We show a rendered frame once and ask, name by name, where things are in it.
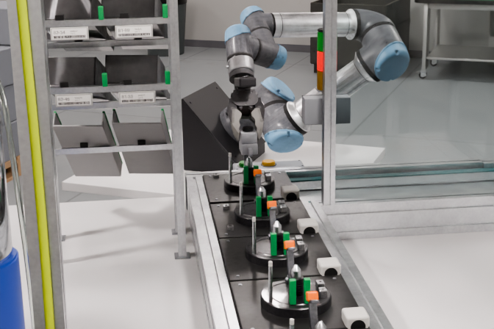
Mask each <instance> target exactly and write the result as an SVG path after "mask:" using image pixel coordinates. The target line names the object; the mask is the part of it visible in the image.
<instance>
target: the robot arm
mask: <svg viewBox="0 0 494 329"><path fill-rule="evenodd" d="M240 22H241V24H235V25H232V26H230V27H229V28H228V29H227V30H226V31H225V45H226V58H227V65H226V68H228V74H229V81H230V82H231V83H232V84H233V85H234V88H235V89H234V90H233V93H231V98H230V99H229V103H228V107H227V108H225V109H224V110H223V111H222V112H221V113H220V119H221V123H222V125H223V127H224V128H225V130H226V131H227V133H228V134H229V135H230V136H231V137H232V138H233V139H234V140H235V141H237V142H239V141H240V130H241V129H243V127H244V126H253V127H254V129H255V130H256V132H257V140H259V139H260V137H261V136H262V133H263V135H264V139H265V141H266V142H267V145H268V147H269V148H270V149H271V150H272V151H275V152H277V153H288V152H291V151H294V150H296V149H298V148H300V147H301V146H302V144H303V141H304V137H303V135H305V134H306V133H307V132H308V131H310V127H311V125H304V123H303V122H302V98H301V99H299V100H298V101H297V102H293V101H294V100H295V96H294V94H293V92H292V91H291V89H290V88H289V87H288V86H287V85H286V84H285V83H284V82H282V81H281V80H279V79H278V78H276V77H272V76H270V77H268V78H267V79H266V80H264V81H263V82H261V84H259V85H258V86H257V83H256V78H254V64H255V65H259V66H262V67H264V68H267V69H268V68H270V69H273V70H278V69H280V68H282V67H283V65H284V64H285V62H286V60H287V50H286V48H285V47H283V46H281V45H279V44H276V43H275V41H274V37H317V36H318V29H319V28H323V13H322V12H281V13H264V12H263V10H262V9H261V8H260V7H258V6H250V7H247V8H245V9H244V10H243V11H242V12H241V14H240ZM256 86H257V87H256ZM251 87H256V88H255V89H253V90H252V89H251Z"/></svg>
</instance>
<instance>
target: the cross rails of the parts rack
mask: <svg viewBox="0 0 494 329"><path fill-rule="evenodd" d="M45 22H46V27H67V26H112V25H135V24H169V23H170V17H169V16H168V18H163V17H144V18H104V20H99V19H74V20H64V21H56V20H50V21H45ZM155 45H168V38H157V39H142V40H92V41H82V42H74V41H71V42H49V43H47V49H50V48H92V47H113V46H155ZM143 90H172V82H171V84H165V83H148V84H132V85H123V84H111V85H107V87H103V86H102V85H92V86H73V87H50V92H51V95H52V94H70V93H106V92H125V91H143ZM169 105H171V100H170V99H156V103H149V104H119V101H98V102H93V105H92V106H62V107H56V104H52V105H51V108H52V110H65V109H99V108H117V107H135V106H169Z"/></svg>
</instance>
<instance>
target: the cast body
mask: <svg viewBox="0 0 494 329"><path fill-rule="evenodd" d="M239 149H240V152H241V154H242V155H248V156H249V157H252V156H253V155H254V154H258V144H257V132H256V130H255V129H254V127H253V126H244V127H243V129H241V130H240V141H239Z"/></svg>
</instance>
